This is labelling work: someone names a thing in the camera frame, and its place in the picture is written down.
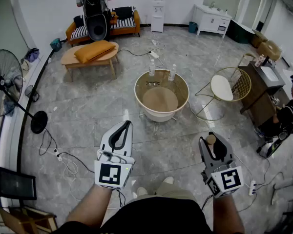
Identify black monitor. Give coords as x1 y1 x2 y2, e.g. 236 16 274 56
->
0 162 37 201

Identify person's black shirt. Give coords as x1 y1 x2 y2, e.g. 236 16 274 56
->
51 196 245 234

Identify orange sofa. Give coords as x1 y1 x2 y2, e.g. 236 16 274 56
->
65 6 141 46

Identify person's right forearm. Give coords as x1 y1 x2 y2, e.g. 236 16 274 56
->
212 195 246 234

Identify purple bag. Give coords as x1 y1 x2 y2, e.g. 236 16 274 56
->
24 47 40 63

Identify wooden frame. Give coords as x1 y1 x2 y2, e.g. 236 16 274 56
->
0 205 58 234

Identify clear plastic water bottle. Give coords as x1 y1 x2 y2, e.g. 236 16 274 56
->
148 58 156 77
168 64 177 82

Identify black fan cable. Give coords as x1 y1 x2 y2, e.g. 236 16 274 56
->
38 128 61 156

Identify person's left shoe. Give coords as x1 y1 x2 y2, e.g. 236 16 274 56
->
136 186 149 197

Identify large cardboard box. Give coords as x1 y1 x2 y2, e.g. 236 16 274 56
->
256 40 283 62

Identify person's left forearm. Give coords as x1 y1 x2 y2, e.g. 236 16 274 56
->
65 184 113 229

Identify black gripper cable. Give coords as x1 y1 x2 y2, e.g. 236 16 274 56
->
201 194 213 211
116 189 126 207

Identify gold metal tube chair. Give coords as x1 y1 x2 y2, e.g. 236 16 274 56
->
230 53 257 80

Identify dark green box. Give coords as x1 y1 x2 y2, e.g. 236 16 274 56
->
228 19 256 45

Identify small cardboard box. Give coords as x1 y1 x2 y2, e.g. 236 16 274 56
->
251 29 268 48

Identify oval wooden low table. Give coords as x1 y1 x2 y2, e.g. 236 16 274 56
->
60 41 120 81

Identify orange cushion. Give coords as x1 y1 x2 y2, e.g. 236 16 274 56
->
74 39 117 64

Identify striped sofa seat cushion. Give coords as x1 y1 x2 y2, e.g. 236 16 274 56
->
111 17 137 29
70 25 89 39

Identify round glass side table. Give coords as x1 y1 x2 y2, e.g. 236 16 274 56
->
134 69 190 123

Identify white sink cabinet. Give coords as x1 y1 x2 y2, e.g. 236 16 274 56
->
192 3 232 39

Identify white water dispenser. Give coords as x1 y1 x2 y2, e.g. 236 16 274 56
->
150 0 166 33

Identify person's khaki trousers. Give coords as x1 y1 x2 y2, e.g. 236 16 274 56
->
133 183 198 204

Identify white coiled cable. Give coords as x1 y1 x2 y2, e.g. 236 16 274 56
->
63 161 84 202

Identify black wire waste basket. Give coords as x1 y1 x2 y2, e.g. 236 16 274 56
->
24 84 40 103

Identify black power cable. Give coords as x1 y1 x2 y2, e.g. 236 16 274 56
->
117 49 152 58

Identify black standing fan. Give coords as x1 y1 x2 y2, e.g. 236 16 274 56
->
0 49 49 135

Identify dark wooden cabinet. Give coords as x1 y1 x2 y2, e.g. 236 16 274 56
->
238 61 286 128

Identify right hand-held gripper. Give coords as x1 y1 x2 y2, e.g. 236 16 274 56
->
198 131 245 199

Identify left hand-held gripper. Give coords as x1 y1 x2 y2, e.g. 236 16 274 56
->
94 120 136 190

